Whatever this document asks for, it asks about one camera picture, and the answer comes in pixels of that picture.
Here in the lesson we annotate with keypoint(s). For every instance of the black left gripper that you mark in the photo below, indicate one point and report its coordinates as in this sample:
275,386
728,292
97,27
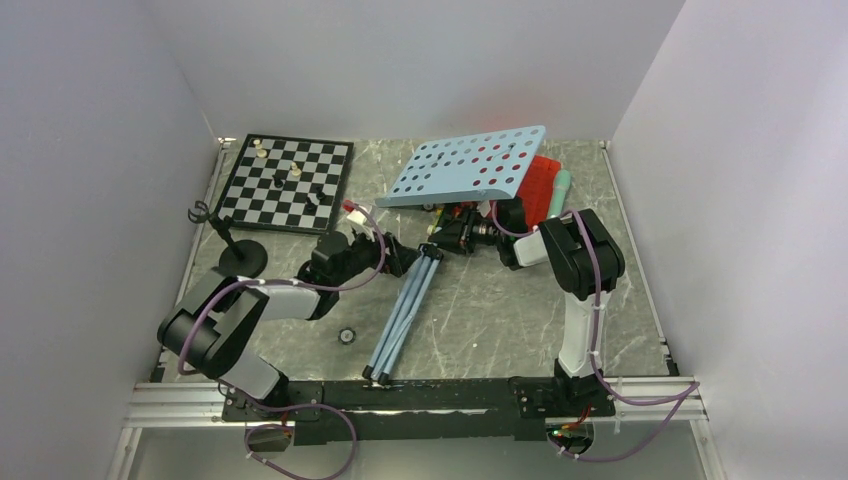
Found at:
401,257

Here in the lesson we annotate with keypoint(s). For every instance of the cream chess piece back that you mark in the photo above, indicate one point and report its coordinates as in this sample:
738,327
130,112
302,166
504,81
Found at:
260,151

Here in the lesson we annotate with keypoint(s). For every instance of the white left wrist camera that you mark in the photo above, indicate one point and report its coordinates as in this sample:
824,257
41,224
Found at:
360,217

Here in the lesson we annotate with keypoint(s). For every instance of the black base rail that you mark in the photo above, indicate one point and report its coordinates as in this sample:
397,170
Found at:
522,408

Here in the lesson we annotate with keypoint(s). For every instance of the black microphone stand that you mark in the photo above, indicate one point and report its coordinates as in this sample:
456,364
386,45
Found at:
247,258

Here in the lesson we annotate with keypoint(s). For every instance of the light blue music stand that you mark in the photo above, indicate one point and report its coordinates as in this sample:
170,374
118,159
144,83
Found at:
431,176

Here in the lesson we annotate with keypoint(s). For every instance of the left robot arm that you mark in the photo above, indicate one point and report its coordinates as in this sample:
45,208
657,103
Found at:
210,328

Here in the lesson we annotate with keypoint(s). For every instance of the blue white poker chip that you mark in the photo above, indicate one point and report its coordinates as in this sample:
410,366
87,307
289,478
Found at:
347,336

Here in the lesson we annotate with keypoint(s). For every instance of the black white chessboard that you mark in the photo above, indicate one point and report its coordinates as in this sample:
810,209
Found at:
253,202

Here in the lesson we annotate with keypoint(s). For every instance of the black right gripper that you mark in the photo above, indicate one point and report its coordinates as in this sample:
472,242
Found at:
456,236

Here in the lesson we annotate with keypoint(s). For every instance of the mint green microphone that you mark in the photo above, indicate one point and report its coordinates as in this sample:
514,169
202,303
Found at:
561,186

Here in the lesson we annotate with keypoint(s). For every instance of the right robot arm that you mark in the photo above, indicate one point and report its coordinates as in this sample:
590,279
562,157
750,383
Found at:
584,257

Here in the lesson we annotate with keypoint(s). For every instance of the red sheet music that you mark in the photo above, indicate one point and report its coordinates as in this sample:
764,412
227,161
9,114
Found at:
508,166

